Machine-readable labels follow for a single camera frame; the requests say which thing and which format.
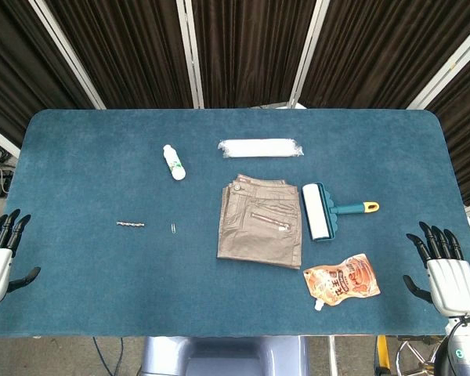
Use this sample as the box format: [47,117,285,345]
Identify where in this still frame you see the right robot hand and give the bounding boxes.
[402,221,470,318]

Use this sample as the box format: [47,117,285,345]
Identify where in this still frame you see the chrome wheeled chair base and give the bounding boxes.
[395,338,451,376]

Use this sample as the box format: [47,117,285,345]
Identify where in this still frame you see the yellow floor stand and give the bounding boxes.
[377,335,391,376]

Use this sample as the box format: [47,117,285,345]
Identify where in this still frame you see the blue table mat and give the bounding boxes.
[0,108,470,338]

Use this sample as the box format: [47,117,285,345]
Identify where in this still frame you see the orange sauce pouch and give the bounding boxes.
[303,252,381,313]

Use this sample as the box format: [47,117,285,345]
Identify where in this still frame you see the teal lint roller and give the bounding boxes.
[302,181,380,243]

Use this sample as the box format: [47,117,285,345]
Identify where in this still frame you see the dark curtain screen panel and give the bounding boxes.
[182,0,318,110]
[42,0,200,110]
[413,38,470,215]
[295,0,470,110]
[0,0,105,157]

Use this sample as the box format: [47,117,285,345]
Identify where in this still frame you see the folded brown trousers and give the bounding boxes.
[216,174,303,270]

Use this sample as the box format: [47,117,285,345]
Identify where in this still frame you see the small white plastic bottle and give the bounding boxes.
[162,144,186,182]

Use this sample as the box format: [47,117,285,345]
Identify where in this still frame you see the grey robot torso base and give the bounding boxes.
[139,335,310,376]

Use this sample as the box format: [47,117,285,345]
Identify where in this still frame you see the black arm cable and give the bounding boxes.
[444,316,470,376]

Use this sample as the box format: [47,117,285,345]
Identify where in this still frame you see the blue floor cable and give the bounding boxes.
[92,336,114,376]

